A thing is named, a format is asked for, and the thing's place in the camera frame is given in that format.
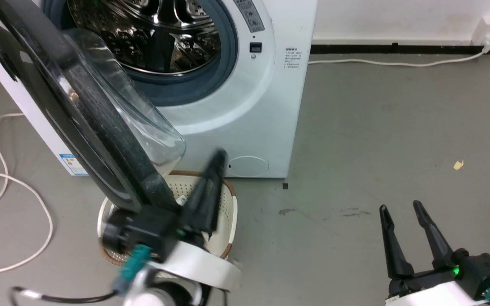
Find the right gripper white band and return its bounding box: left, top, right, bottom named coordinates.
left=379, top=200, right=490, bottom=306

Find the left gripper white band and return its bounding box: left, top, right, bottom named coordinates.
left=143, top=148, right=244, bottom=295

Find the black round glass washer door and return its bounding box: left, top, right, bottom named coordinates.
left=0, top=0, right=187, bottom=214

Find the white front-loading washing machine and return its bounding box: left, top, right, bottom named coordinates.
left=0, top=0, right=318, bottom=179

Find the grey-blue rubber door gasket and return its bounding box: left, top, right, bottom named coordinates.
left=43, top=0, right=239, bottom=107

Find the white perforated laundry basket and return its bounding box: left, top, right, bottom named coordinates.
left=97, top=170, right=238, bottom=266

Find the oval white filter cover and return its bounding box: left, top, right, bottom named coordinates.
left=226, top=155, right=270, bottom=178

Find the blue white energy label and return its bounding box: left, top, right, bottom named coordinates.
left=59, top=153, right=88, bottom=176

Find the stainless steel washer drum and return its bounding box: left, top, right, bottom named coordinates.
left=66, top=0, right=222, bottom=75

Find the grey washer instruction sticker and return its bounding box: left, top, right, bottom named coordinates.
left=232, top=0, right=266, bottom=34

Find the black baseboard strip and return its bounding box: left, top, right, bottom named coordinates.
left=311, top=42, right=490, bottom=55

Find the white looped floor cable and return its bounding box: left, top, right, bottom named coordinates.
left=0, top=113, right=54, bottom=274

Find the white washer power cable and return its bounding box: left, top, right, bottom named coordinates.
left=308, top=46, right=490, bottom=68

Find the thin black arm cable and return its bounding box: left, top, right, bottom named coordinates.
left=10, top=286, right=119, bottom=305

